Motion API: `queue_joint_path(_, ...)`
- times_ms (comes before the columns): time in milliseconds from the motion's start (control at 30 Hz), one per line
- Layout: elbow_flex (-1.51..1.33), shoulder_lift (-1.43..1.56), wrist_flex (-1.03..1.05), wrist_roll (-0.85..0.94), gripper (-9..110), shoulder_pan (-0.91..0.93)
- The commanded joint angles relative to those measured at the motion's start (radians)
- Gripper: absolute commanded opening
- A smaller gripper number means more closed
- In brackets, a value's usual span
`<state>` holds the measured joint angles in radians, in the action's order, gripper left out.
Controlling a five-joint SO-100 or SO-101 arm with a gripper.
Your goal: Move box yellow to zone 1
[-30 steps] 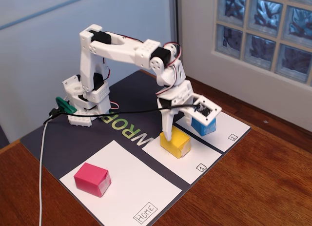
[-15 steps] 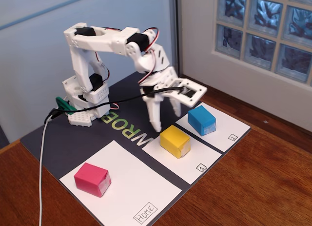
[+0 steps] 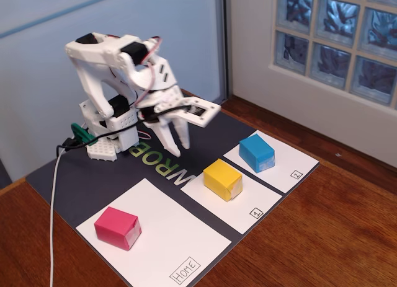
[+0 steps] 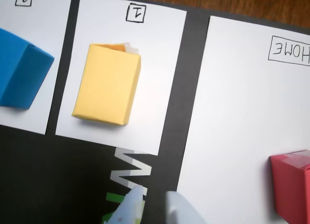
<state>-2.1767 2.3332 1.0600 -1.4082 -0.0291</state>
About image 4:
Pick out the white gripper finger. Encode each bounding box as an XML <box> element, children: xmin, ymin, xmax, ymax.
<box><xmin>164</xmin><ymin>190</ymin><xmax>208</xmax><ymax>224</ymax></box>
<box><xmin>103</xmin><ymin>184</ymin><xmax>146</xmax><ymax>224</ymax></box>

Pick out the yellow paper box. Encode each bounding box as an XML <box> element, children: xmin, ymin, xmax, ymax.
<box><xmin>71</xmin><ymin>42</ymin><xmax>142</xmax><ymax>126</ymax></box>

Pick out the pink paper box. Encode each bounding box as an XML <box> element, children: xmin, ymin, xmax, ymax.
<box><xmin>269</xmin><ymin>149</ymin><xmax>310</xmax><ymax>222</ymax></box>

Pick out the blue paper box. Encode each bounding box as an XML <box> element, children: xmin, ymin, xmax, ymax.
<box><xmin>0</xmin><ymin>28</ymin><xmax>55</xmax><ymax>110</ymax></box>

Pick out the dark grey mat board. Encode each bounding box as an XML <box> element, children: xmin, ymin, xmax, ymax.
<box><xmin>0</xmin><ymin>0</ymin><xmax>310</xmax><ymax>224</ymax></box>

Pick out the white paper sheet marked home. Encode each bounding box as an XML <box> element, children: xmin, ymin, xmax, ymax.
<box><xmin>177</xmin><ymin>15</ymin><xmax>310</xmax><ymax>224</ymax></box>

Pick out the white paper sheet marked 1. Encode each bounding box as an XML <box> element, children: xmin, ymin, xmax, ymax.
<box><xmin>55</xmin><ymin>0</ymin><xmax>188</xmax><ymax>157</ymax></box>

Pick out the white paper sheet marked 2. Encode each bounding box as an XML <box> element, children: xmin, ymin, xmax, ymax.
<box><xmin>0</xmin><ymin>0</ymin><xmax>73</xmax><ymax>135</ymax></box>

